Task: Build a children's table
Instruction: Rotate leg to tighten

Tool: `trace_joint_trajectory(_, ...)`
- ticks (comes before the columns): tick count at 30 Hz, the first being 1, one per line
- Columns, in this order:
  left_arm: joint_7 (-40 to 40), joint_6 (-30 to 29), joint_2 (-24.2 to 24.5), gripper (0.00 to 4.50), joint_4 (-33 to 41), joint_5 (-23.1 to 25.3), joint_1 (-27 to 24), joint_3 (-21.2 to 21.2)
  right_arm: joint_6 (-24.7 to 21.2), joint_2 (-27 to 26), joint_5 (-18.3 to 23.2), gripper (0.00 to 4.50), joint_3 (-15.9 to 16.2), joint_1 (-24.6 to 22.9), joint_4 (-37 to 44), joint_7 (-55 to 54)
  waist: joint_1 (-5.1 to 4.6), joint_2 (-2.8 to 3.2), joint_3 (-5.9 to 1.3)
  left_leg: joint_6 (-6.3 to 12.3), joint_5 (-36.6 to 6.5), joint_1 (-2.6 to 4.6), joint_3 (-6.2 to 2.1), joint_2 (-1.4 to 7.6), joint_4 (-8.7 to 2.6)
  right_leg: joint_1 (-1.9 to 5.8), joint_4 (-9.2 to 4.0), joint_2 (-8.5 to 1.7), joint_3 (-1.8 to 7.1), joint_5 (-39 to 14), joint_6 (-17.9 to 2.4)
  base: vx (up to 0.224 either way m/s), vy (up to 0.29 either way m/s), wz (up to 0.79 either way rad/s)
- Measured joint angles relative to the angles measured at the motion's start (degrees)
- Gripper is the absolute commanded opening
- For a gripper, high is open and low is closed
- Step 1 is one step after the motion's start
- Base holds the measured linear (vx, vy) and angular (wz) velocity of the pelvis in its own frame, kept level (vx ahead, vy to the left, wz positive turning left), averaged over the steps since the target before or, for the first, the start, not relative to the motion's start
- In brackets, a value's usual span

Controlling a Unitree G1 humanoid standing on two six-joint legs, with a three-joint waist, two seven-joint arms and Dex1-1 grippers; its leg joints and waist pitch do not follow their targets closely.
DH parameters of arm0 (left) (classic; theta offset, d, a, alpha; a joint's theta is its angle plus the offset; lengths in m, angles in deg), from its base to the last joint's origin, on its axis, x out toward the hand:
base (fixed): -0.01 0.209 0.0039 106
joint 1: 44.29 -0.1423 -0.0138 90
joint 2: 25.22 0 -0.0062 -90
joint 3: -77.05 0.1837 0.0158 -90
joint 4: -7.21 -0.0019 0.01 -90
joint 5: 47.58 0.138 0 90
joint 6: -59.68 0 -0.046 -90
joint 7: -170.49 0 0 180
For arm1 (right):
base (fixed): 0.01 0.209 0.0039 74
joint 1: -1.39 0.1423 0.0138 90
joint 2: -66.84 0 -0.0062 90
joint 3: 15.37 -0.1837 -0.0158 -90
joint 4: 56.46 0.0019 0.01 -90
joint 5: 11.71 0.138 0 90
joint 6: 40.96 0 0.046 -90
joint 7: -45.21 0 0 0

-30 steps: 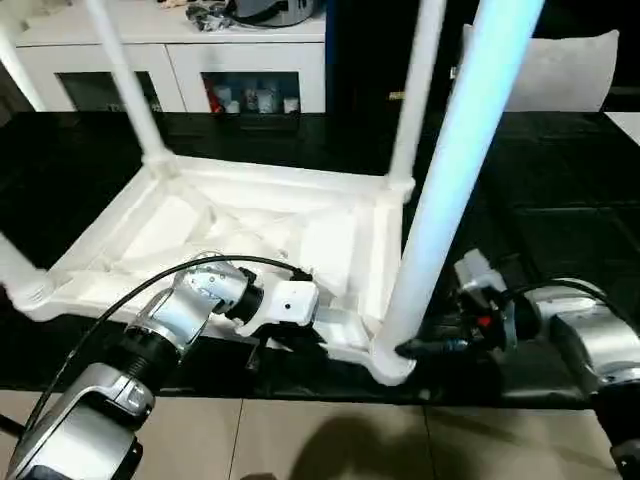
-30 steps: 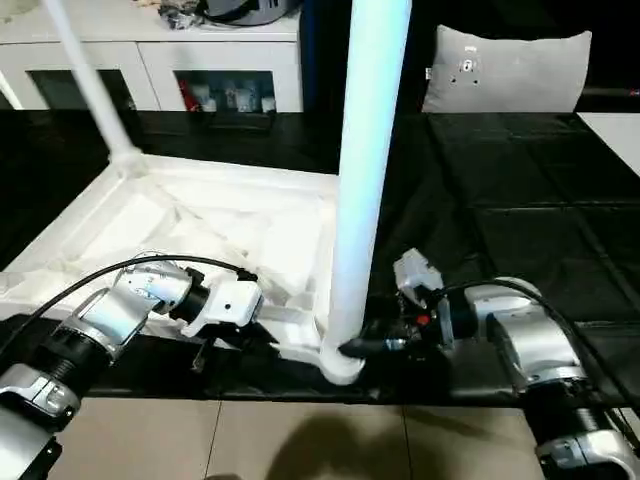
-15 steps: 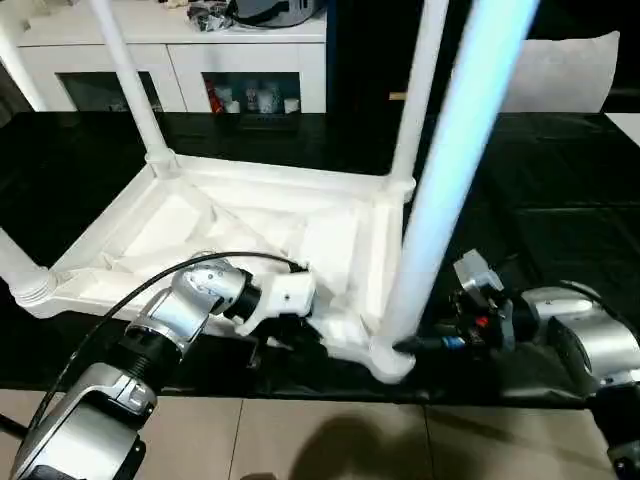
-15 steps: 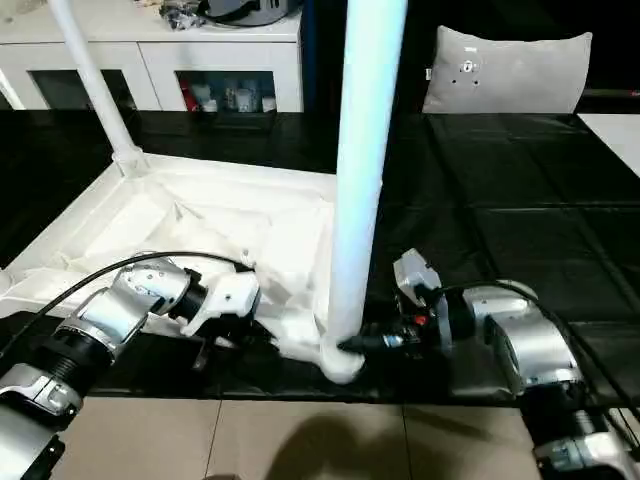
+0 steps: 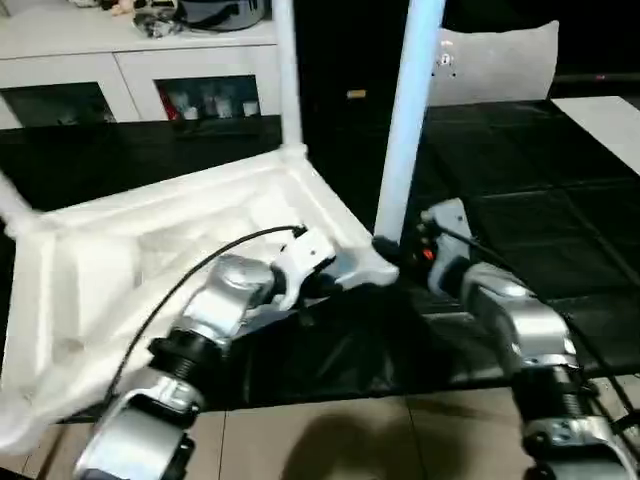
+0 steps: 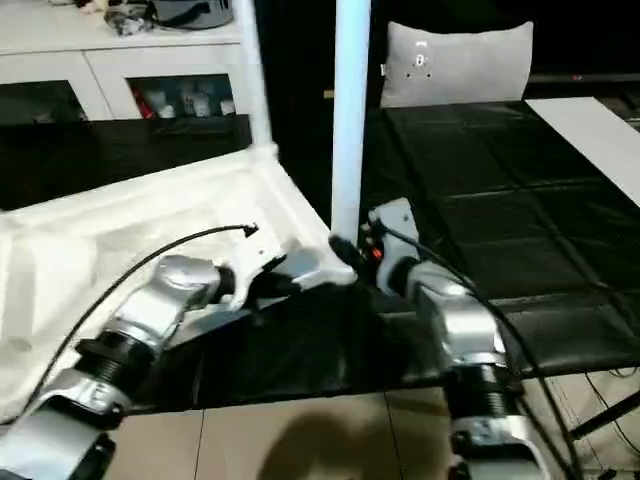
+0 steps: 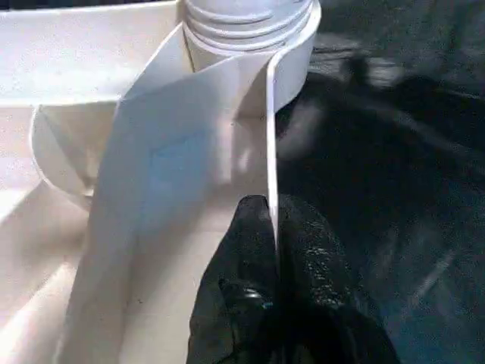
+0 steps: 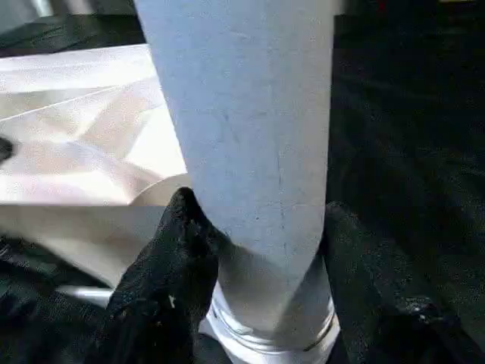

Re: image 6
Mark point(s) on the white plastic table leg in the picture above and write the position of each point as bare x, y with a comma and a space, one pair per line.
252, 75
350, 125

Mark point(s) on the white plastic table top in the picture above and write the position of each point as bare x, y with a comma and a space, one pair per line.
125, 225

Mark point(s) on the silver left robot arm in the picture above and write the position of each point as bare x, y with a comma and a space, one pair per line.
150, 310

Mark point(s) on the black work mat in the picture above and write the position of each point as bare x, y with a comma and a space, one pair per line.
500, 200

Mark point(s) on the black box with gold label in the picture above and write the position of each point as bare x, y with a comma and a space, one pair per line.
310, 55

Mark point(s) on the grey printed cushion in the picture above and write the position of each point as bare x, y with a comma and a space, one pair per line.
460, 65

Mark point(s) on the small red bottle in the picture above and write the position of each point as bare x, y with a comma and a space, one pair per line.
145, 102

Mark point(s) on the flat white board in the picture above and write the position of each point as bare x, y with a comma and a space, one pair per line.
595, 145

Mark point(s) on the black rod red band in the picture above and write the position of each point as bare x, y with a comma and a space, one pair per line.
585, 77

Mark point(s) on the white cabinet with glass doors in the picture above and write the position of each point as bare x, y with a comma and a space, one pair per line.
100, 55

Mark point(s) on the black metal tube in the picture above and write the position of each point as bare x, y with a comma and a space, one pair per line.
605, 415

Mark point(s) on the black tangled item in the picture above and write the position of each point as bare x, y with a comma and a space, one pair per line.
125, 21

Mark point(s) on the beige spotted plush toy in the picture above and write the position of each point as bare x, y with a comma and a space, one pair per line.
95, 5

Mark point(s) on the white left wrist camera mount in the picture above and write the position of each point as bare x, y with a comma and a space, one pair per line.
260, 255

